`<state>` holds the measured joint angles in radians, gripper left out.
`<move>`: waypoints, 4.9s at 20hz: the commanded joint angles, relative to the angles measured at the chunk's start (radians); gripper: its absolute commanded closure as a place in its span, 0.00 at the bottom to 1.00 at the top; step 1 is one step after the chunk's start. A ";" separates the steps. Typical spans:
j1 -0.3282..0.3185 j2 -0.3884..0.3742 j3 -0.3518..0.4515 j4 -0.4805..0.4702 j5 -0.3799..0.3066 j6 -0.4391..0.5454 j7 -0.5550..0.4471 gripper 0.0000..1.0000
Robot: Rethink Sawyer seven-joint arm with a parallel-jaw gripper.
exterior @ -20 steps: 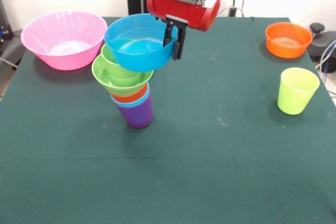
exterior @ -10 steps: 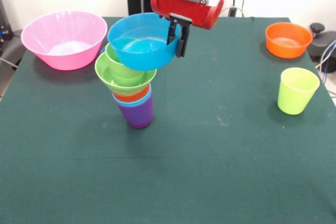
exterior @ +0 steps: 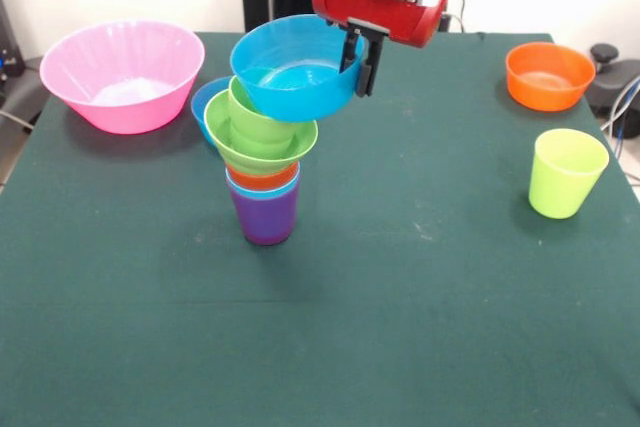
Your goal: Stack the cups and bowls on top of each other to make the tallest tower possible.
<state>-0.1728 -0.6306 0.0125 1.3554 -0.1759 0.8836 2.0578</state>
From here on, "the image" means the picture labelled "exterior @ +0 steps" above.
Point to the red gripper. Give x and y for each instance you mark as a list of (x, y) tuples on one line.
[(375, 9)]

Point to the blue bowl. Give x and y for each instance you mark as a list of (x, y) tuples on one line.
[(201, 107), (300, 99)]

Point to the green bowl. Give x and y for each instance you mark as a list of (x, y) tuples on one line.
[(300, 147)]

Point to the orange cup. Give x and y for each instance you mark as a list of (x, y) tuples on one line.
[(260, 179)]

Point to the blue cup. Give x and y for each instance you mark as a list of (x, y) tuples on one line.
[(267, 193)]

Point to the purple cup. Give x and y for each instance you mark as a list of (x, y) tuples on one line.
[(265, 219)]

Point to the black plug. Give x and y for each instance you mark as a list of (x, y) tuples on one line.
[(445, 24)]

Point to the orange bowl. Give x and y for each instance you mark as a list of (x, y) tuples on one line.
[(547, 97)]

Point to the yellow-green cup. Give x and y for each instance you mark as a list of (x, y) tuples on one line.
[(560, 192)]

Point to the black office chair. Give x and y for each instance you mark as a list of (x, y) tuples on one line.
[(615, 82)]

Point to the dark green table cloth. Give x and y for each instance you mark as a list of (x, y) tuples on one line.
[(320, 322)]

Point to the large pink bowl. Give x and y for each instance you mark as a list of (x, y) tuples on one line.
[(75, 77)]

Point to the black device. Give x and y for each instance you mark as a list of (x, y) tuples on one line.
[(10, 62)]

